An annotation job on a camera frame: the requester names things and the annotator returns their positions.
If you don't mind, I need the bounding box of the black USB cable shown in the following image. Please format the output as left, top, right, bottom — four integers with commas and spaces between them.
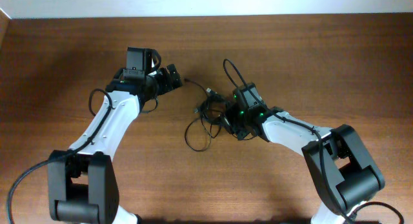
184, 88, 233, 152

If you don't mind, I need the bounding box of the black cable with USB-A plug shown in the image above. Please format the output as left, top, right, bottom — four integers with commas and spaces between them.
183, 77, 210, 97

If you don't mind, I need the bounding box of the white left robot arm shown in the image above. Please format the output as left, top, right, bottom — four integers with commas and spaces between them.
47, 47, 182, 223

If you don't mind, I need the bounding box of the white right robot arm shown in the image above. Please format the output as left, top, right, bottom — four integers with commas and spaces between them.
223, 83, 385, 223

